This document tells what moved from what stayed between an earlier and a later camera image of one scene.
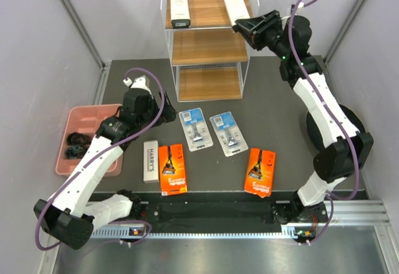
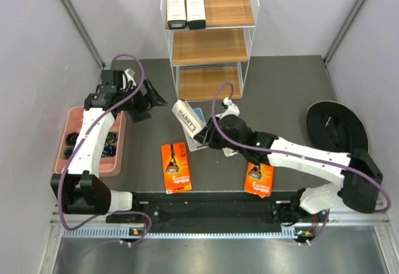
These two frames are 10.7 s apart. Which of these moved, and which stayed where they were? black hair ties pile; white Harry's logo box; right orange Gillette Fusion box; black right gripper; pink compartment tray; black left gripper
Moved: white Harry's logo box; black right gripper; black left gripper
Stayed: right orange Gillette Fusion box; pink compartment tray; black hair ties pile
